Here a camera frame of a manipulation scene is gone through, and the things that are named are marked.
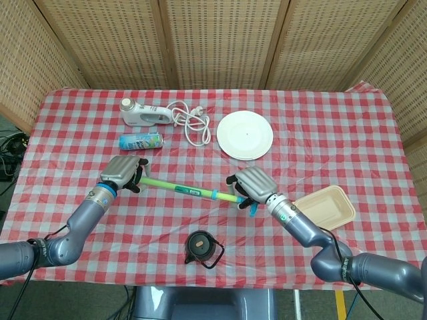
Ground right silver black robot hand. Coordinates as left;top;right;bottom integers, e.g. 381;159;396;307
226;166;278;211

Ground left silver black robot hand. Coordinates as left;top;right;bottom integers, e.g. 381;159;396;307
99;155;150;193

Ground blue and yellow water pump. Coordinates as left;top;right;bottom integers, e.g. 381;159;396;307
141;177;260;217

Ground beige rectangular food box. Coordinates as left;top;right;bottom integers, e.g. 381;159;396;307
292;185;356;231

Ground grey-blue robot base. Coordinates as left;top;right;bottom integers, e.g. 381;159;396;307
133;285;278;320

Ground white electric hand mixer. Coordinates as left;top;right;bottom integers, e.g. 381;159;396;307
119;98;173;127

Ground blue green drink can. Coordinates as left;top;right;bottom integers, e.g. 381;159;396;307
119;132;164;153

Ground white round plate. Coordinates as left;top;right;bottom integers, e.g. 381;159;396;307
216;111;274;161

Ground red white checkered tablecloth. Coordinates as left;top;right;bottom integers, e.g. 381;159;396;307
0;81;427;291

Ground bamboo folding screen panel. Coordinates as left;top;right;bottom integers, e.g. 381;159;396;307
33;0;169;90
0;0;89;134
343;0;427;227
149;0;291;90
265;0;418;91

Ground yellow floor tape strip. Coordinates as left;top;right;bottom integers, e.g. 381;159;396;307
334;289;348;320

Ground black round lid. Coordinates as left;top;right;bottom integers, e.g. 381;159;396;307
184;229;226;270

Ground white power cord with plug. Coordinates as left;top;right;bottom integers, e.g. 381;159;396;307
165;101;211;147

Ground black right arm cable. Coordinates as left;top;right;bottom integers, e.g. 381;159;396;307
316;226;384;320

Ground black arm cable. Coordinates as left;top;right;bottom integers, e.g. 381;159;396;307
6;225;71;320
316;226;384;320

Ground black floor cable bundle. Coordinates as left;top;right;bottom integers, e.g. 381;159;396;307
0;128;29;183

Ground black cables under table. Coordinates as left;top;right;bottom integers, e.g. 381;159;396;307
109;285;135;320

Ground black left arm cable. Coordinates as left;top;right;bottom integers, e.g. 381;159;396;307
6;225;71;320

